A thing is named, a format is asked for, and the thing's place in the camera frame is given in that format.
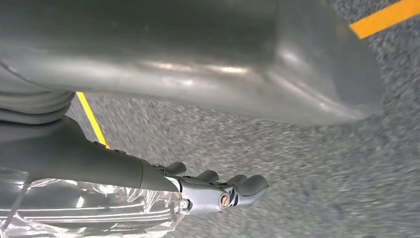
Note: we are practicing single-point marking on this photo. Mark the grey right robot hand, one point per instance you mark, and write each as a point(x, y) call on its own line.
point(164, 39)

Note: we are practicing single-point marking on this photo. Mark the clear plastic film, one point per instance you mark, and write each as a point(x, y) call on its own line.
point(98, 213)

